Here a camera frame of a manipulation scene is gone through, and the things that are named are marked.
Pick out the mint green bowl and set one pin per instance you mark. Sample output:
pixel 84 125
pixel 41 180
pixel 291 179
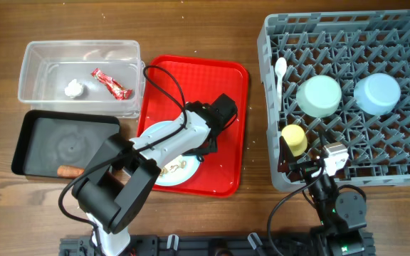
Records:
pixel 319 96

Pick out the light blue bowl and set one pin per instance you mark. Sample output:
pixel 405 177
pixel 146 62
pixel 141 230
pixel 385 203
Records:
pixel 377 94

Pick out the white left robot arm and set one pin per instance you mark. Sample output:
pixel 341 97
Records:
pixel 116 183

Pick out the red plastic tray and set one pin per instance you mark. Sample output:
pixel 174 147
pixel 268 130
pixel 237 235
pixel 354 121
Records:
pixel 201 80

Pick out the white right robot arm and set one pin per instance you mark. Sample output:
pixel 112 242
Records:
pixel 341 209

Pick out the peanut scraps on plate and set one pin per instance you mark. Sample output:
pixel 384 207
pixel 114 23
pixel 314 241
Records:
pixel 172 167

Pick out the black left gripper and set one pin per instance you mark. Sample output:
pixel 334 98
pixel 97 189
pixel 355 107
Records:
pixel 211 148

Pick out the red candy wrapper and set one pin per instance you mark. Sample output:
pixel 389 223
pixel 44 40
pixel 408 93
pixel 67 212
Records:
pixel 115 88

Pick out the grey dishwasher rack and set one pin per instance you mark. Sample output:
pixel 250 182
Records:
pixel 347 46

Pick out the white plastic spoon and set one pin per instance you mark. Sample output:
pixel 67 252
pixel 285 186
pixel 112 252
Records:
pixel 280 70

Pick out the light blue plate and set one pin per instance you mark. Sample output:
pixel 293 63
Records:
pixel 180 174

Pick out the yellow plastic cup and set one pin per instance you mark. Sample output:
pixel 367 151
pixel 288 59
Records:
pixel 295 138

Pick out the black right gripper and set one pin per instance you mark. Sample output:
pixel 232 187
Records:
pixel 305 166

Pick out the orange carrot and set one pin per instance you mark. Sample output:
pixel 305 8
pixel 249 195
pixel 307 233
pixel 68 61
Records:
pixel 69 171

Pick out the black bin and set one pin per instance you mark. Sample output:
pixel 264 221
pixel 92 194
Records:
pixel 48 140

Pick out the clear plastic bin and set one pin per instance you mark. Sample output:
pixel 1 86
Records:
pixel 48 67

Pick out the white tissue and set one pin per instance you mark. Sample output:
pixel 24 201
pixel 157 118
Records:
pixel 74 89

